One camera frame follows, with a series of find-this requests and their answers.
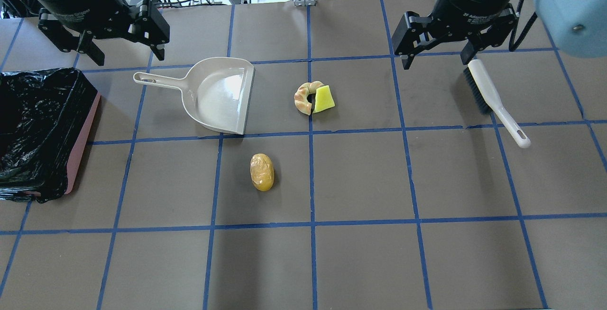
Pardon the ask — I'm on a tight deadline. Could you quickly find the toy brown potato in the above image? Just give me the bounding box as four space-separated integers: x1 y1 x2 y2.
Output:
250 153 275 191

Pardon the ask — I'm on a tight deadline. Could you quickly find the white hand brush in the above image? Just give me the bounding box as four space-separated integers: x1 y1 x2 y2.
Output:
463 59 531 148

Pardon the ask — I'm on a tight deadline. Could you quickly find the yellow toy cheese wedge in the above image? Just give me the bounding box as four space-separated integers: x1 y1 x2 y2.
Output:
313 85 335 113

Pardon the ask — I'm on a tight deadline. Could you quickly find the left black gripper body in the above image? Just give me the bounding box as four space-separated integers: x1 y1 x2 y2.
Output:
37 0 132 42

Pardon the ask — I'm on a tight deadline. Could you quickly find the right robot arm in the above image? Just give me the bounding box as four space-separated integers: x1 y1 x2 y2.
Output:
392 0 607 69

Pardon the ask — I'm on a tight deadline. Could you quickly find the beige plastic dustpan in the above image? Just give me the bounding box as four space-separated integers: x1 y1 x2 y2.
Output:
133 57 255 135

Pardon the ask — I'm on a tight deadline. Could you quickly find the bin with black bag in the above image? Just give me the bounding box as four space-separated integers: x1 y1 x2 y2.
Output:
0 67 98 203

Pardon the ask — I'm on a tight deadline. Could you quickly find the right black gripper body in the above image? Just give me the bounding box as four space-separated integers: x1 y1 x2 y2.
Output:
431 0 513 43

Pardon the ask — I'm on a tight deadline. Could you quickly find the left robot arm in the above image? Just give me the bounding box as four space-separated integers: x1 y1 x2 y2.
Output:
37 0 170 66

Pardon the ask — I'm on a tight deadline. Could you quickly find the toy croissant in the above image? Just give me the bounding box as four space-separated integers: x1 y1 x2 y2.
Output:
294 81 324 116

